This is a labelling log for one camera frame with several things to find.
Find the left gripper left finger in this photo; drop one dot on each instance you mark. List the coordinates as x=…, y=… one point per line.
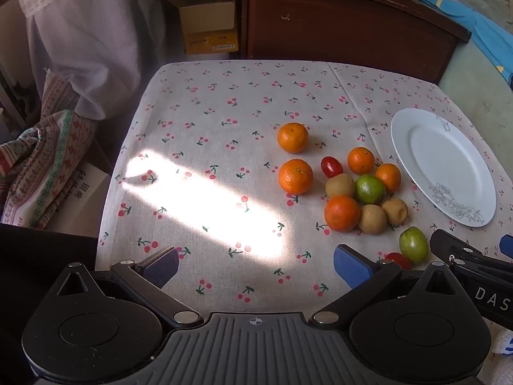
x=144, y=282

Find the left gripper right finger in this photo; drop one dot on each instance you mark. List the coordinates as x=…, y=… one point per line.
x=367, y=280

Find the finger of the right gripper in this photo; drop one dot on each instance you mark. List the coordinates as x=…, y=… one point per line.
x=506, y=245
x=447, y=247

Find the oblong green fruit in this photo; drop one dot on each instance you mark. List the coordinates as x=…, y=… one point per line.
x=414, y=245

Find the red cherry tomato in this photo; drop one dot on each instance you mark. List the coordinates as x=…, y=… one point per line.
x=331, y=167
x=399, y=259

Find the brown kiwi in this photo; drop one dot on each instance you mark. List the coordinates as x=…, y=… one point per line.
x=396, y=211
x=340, y=185
x=373, y=220

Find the large front orange mandarin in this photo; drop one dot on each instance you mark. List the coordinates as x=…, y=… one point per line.
x=342, y=213

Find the round green fruit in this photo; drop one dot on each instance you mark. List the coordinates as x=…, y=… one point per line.
x=370, y=190

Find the small mandarin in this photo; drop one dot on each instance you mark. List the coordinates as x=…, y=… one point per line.
x=361, y=161
x=390, y=176

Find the white floral plate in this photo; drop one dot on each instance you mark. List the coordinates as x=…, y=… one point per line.
x=445, y=166

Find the white paper book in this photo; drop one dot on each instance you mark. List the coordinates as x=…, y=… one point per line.
x=80, y=212

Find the cherry print tablecloth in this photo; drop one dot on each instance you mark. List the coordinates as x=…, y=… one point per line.
x=198, y=171

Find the striped patterned cloth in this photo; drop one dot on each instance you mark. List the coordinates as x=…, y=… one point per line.
x=39, y=168

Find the green sofa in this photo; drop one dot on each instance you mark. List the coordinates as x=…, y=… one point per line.
x=477, y=87

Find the blue cartoon blanket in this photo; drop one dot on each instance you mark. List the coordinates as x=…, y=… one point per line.
x=493, y=41

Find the checked grey curtain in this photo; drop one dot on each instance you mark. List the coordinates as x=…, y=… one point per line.
x=106, y=49

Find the dark wooden cabinet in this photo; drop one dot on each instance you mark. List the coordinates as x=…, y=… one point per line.
x=402, y=36

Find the open cardboard box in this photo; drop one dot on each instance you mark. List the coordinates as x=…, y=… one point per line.
x=208, y=26

